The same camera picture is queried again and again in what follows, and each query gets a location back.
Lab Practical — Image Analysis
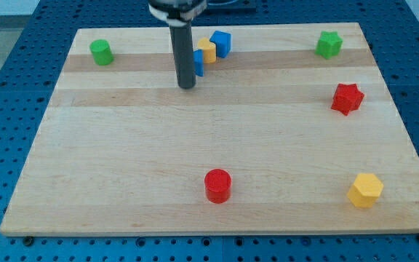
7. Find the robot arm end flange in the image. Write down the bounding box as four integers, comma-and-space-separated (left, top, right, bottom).
148, 0, 207, 27

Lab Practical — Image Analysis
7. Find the red cylinder block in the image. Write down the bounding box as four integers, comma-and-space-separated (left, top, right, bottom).
204, 169, 232, 204

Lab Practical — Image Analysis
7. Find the blue crescent block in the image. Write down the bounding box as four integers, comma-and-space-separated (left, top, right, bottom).
193, 49, 204, 77

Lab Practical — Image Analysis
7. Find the yellow heart block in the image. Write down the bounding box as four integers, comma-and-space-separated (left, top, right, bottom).
197, 37, 217, 64

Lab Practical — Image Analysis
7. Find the wooden board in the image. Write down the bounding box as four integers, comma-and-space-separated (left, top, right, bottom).
0, 23, 419, 237

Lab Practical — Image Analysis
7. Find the blue cube block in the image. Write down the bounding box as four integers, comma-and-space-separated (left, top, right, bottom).
210, 31, 232, 58

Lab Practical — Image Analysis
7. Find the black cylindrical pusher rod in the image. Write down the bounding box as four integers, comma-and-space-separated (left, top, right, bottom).
169, 22, 196, 90

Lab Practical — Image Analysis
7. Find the green cylinder block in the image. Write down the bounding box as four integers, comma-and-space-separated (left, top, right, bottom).
89, 39, 114, 66

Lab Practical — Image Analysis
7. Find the red star block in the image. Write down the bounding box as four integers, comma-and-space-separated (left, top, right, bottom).
331, 83, 365, 116

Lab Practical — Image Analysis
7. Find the green star block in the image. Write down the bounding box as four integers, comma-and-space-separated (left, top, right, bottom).
315, 31, 343, 60

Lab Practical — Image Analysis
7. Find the yellow hexagon block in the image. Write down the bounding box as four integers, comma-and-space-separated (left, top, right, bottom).
346, 173, 384, 208

